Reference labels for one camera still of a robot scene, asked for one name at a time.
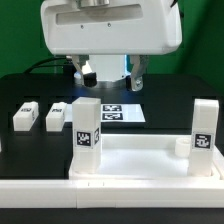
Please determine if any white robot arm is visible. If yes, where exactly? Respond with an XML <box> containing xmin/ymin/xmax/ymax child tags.
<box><xmin>40</xmin><ymin>0</ymin><xmax>182</xmax><ymax>91</ymax></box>

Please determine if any white desk tabletop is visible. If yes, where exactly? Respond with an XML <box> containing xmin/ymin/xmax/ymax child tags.
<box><xmin>68</xmin><ymin>133</ymin><xmax>224</xmax><ymax>181</ymax></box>

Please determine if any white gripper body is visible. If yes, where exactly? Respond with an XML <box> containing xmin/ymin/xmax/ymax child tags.
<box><xmin>41</xmin><ymin>0</ymin><xmax>182</xmax><ymax>55</ymax></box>

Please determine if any black cable with connector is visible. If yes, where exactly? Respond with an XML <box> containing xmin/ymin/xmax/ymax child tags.
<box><xmin>23</xmin><ymin>56</ymin><xmax>74</xmax><ymax>75</ymax></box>

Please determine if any white L-shaped wall fence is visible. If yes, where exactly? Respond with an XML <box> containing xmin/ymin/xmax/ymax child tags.
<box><xmin>0</xmin><ymin>180</ymin><xmax>224</xmax><ymax>208</ymax></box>

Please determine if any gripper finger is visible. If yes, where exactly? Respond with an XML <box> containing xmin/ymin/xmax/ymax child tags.
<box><xmin>72</xmin><ymin>55</ymin><xmax>97</xmax><ymax>87</ymax></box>
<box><xmin>130</xmin><ymin>55</ymin><xmax>148</xmax><ymax>91</ymax></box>

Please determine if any fiducial marker sheet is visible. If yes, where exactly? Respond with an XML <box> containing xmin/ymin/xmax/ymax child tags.
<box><xmin>64</xmin><ymin>103</ymin><xmax>147</xmax><ymax>124</ymax></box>

